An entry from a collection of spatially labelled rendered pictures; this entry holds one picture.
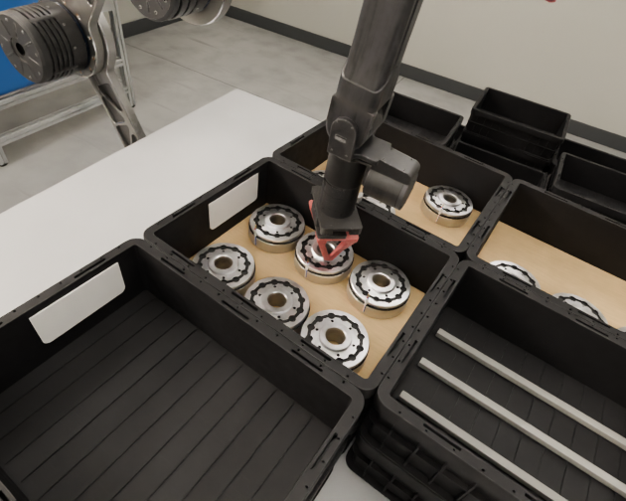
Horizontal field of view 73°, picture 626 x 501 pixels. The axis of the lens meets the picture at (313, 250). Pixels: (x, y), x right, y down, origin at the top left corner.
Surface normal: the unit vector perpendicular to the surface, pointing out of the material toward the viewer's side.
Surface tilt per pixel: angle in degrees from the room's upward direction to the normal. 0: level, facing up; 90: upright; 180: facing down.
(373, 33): 94
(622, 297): 0
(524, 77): 90
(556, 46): 90
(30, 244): 0
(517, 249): 0
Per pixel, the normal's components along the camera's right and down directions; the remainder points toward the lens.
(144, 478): 0.12, -0.70
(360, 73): -0.49, 0.45
